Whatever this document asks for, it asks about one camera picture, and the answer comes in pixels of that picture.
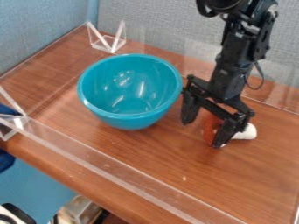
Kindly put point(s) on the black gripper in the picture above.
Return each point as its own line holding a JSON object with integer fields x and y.
{"x": 217, "y": 95}

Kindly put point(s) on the blue plastic bowl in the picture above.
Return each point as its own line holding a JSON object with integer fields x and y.
{"x": 129, "y": 90}

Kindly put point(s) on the black and white object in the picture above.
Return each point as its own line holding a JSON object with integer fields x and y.
{"x": 12, "y": 215}

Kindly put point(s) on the clear acrylic front barrier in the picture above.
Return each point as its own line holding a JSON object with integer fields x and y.
{"x": 104, "y": 179}

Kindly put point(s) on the grey metal table frame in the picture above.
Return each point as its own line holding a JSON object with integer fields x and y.
{"x": 78, "y": 211}

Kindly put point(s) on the clear acrylic corner bracket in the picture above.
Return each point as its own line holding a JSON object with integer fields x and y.
{"x": 106, "y": 43}

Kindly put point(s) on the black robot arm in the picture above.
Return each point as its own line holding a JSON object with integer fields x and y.
{"x": 249, "y": 20}

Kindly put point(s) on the orange and white toy mushroom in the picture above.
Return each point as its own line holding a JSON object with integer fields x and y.
{"x": 210, "y": 125}

